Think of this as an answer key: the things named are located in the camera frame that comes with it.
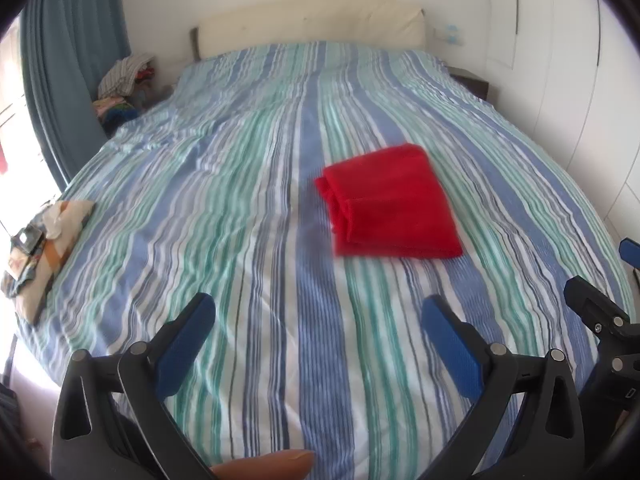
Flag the pile of mixed clothes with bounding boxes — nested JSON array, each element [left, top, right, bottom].
[[92, 52, 156, 136]]

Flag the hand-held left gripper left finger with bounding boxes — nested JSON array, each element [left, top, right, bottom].
[[50, 292, 217, 480]]

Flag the dark wooden nightstand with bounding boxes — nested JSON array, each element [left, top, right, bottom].
[[446, 66, 490, 102]]

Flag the blue curtain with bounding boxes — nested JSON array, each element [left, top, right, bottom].
[[20, 0, 132, 193]]

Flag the striped blue green bed sheet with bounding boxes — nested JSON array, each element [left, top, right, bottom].
[[10, 40, 640, 480]]

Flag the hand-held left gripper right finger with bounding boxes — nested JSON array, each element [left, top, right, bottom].
[[421, 295, 586, 480]]

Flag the cream padded headboard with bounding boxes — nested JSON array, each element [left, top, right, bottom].
[[190, 0, 426, 63]]

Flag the patterned cushion with tissue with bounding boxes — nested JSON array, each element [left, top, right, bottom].
[[2, 200, 96, 323]]

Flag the white wardrobe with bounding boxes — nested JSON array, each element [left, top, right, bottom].
[[485, 0, 640, 231]]

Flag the red small garment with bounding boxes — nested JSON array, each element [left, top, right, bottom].
[[315, 143, 463, 260]]

